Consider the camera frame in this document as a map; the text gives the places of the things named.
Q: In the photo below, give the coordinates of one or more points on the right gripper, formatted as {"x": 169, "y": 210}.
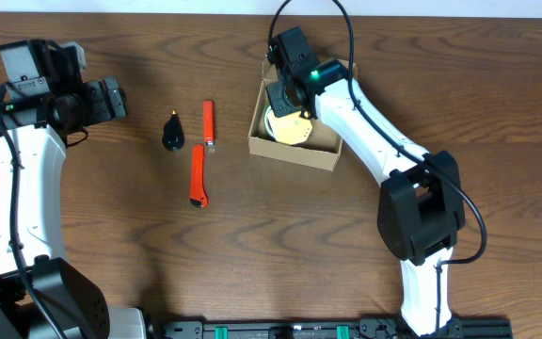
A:
{"x": 279, "y": 100}

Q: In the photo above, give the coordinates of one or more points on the white tape roll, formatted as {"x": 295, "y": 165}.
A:
{"x": 268, "y": 112}

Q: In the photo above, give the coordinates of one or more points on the open cardboard box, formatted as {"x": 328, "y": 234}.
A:
{"x": 322, "y": 149}

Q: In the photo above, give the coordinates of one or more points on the small orange lighter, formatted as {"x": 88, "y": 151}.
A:
{"x": 209, "y": 122}

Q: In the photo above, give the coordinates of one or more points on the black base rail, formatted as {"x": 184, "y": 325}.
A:
{"x": 364, "y": 328}

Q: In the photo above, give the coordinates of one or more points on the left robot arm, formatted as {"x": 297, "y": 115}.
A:
{"x": 41, "y": 294}

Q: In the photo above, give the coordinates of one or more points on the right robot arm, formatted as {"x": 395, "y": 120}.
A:
{"x": 419, "y": 212}

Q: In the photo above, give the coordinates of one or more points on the black teardrop glue bottle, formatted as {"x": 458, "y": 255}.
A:
{"x": 173, "y": 136}

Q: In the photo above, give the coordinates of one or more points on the yellow white square packet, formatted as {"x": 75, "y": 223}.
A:
{"x": 291, "y": 129}

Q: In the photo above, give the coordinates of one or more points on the orange utility knife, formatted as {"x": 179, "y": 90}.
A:
{"x": 198, "y": 196}

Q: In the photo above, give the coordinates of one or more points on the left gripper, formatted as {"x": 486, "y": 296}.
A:
{"x": 108, "y": 98}

